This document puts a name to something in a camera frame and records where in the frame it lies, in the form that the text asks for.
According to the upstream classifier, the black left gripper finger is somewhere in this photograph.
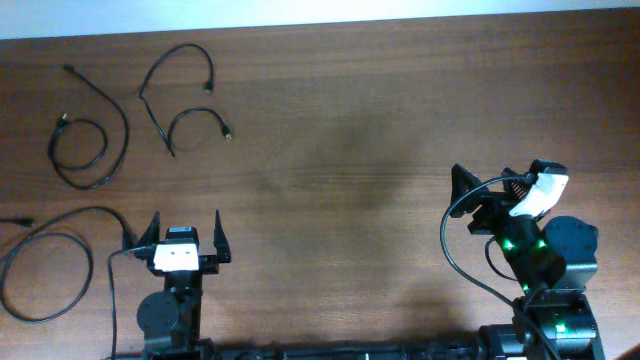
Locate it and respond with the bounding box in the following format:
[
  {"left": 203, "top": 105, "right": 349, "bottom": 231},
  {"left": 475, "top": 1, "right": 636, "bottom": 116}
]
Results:
[
  {"left": 135, "top": 211, "right": 160, "bottom": 247},
  {"left": 213, "top": 211, "right": 232, "bottom": 264}
]

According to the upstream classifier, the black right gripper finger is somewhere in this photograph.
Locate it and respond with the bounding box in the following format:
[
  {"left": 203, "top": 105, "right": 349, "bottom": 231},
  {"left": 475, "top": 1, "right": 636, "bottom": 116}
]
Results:
[
  {"left": 501, "top": 168, "right": 530, "bottom": 200},
  {"left": 449, "top": 164, "right": 502, "bottom": 218}
]

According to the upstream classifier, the short black USB cable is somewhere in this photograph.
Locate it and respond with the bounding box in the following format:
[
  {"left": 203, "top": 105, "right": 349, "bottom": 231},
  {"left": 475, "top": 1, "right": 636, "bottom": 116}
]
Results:
[{"left": 137, "top": 42, "right": 234, "bottom": 158}]

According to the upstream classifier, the thin black micro USB cable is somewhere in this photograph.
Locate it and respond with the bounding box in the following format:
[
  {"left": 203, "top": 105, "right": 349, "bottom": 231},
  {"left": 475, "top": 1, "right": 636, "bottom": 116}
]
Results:
[{"left": 46, "top": 63, "right": 132, "bottom": 192}]

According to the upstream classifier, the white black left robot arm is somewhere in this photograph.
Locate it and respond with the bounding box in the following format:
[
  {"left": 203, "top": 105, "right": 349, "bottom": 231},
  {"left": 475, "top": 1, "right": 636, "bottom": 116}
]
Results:
[{"left": 134, "top": 212, "right": 232, "bottom": 360}]

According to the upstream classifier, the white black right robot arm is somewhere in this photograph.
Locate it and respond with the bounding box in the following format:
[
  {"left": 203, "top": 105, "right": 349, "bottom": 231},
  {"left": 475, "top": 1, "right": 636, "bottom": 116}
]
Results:
[{"left": 443, "top": 159, "right": 604, "bottom": 359}]

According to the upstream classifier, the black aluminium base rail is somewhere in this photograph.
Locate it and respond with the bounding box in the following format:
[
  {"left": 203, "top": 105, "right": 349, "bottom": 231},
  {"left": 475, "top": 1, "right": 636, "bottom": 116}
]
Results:
[{"left": 210, "top": 325, "right": 525, "bottom": 360}]

